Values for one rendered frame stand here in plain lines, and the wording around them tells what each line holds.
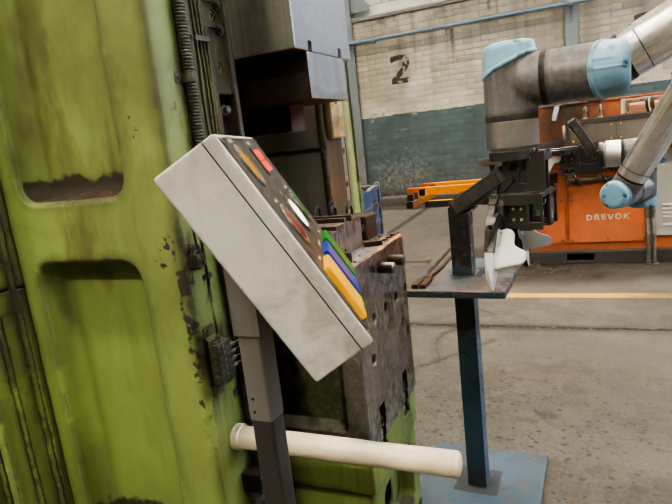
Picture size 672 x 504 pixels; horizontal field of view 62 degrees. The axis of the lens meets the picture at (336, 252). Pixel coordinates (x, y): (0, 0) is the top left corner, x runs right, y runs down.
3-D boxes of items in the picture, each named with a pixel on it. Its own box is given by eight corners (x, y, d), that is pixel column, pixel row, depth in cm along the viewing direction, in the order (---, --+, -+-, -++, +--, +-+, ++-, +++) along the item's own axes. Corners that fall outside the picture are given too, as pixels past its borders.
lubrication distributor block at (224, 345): (245, 386, 109) (234, 319, 107) (227, 400, 104) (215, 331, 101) (230, 385, 111) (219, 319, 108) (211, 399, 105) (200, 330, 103)
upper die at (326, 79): (347, 100, 134) (343, 58, 132) (312, 98, 116) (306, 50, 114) (204, 121, 151) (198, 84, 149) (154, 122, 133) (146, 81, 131)
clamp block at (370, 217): (378, 235, 152) (376, 211, 151) (367, 241, 144) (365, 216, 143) (338, 236, 157) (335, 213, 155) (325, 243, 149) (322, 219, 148)
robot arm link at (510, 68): (536, 33, 75) (473, 45, 79) (539, 117, 77) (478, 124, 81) (546, 39, 81) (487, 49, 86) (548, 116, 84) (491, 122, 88)
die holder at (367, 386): (416, 385, 160) (402, 232, 152) (372, 458, 126) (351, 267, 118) (250, 373, 183) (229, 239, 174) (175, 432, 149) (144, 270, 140)
